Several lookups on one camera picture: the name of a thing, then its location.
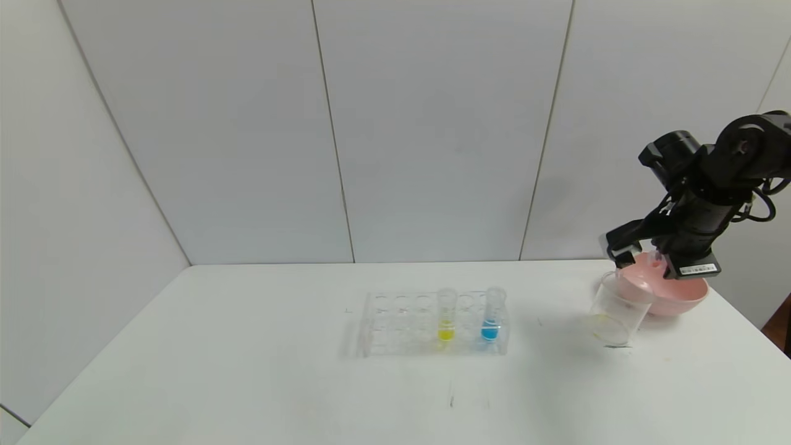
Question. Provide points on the pink plastic bowl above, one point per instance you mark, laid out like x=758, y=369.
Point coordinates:
x=680, y=296

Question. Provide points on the clear plastic test tube rack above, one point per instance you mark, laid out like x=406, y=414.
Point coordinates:
x=408, y=346

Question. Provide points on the test tube with red pigment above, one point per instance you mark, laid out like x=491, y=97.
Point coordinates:
x=656, y=258

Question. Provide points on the clear glass beaker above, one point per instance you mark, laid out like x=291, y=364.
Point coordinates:
x=612, y=321

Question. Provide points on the test tube with blue pigment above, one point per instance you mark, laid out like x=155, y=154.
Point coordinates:
x=489, y=332

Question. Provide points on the test tube with yellow pigment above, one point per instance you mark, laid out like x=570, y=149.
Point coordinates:
x=445, y=334

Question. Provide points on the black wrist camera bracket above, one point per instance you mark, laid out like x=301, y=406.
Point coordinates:
x=636, y=232

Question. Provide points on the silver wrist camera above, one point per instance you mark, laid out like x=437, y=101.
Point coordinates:
x=621, y=258

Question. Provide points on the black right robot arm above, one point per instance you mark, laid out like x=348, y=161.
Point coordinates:
x=704, y=198

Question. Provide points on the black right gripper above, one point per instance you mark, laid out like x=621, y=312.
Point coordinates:
x=697, y=267

